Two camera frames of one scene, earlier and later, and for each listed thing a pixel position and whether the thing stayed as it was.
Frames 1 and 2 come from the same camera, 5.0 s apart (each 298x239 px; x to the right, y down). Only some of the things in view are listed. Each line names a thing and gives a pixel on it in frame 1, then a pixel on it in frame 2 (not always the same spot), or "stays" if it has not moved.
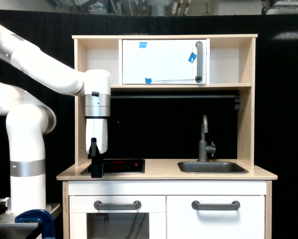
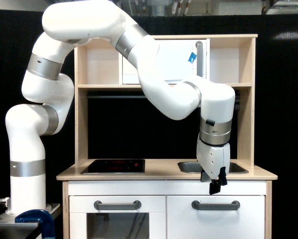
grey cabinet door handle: x=234 y=205 stays
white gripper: x=97 y=128 -> x=215 y=162
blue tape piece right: x=192 y=58 stays
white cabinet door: x=184 y=222 stays
